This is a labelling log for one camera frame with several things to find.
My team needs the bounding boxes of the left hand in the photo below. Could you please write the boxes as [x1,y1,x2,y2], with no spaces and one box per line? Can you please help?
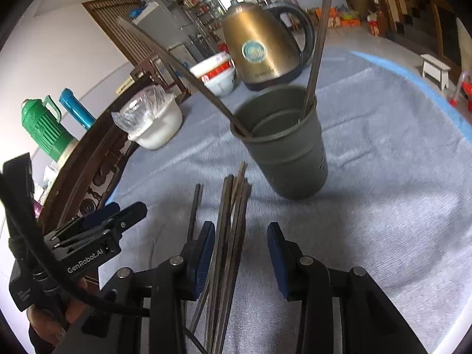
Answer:
[26,297,88,348]

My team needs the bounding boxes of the dark wooden sideboard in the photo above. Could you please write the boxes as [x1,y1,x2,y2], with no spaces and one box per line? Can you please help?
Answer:
[36,71,193,237]

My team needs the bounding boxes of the dark grey utensil cup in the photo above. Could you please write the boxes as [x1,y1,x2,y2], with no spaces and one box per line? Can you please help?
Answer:
[230,85,328,201]

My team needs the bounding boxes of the green thermos jug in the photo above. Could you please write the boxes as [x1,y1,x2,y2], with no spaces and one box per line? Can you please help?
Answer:
[21,95,76,162]

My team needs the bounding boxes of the white bowl with plastic bag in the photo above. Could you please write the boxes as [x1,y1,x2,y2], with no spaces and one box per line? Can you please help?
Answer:
[111,85,183,150]

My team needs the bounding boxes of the blue thermos bottle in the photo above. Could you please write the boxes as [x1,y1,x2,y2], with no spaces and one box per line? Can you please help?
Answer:
[59,88,96,131]

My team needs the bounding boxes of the stacked red white bowls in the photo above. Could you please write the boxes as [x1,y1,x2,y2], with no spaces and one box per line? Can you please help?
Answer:
[190,51,236,97]

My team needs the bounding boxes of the golden electric kettle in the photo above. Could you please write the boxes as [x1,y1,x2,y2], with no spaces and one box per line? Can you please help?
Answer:
[222,0,315,91]

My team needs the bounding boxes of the grey refrigerator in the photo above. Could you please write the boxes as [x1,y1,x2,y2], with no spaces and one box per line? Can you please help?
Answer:
[131,0,214,69]

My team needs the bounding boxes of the white small stool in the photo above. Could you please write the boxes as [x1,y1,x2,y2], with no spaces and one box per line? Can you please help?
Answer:
[420,54,450,91]

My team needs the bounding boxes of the orange box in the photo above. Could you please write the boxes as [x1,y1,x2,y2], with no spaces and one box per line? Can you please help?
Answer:
[328,7,361,28]

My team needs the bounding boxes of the red plastic chair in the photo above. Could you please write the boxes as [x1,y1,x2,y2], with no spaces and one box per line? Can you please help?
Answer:
[449,71,472,113]

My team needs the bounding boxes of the black cable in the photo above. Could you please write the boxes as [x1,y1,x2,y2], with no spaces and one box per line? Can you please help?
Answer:
[0,170,207,354]

